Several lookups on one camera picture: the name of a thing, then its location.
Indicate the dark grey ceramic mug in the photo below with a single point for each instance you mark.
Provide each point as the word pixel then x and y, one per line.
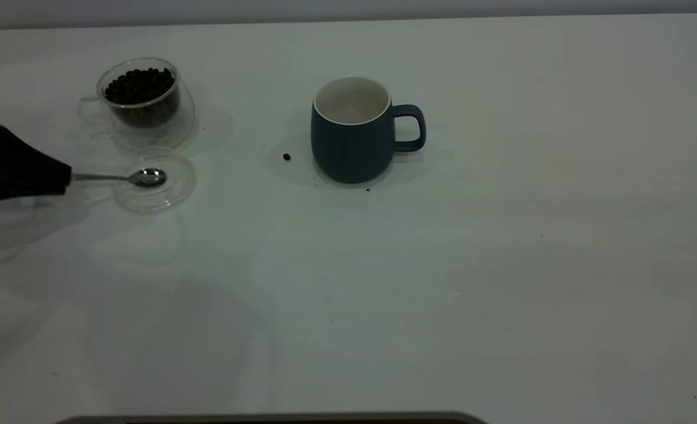
pixel 348 147

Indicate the dark coffee beans pile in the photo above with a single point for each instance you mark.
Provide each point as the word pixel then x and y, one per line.
pixel 142 88

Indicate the clear glass lid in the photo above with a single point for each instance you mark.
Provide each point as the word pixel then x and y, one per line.
pixel 171 197

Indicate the clear glass cup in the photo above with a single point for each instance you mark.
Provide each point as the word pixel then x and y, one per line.
pixel 168 129

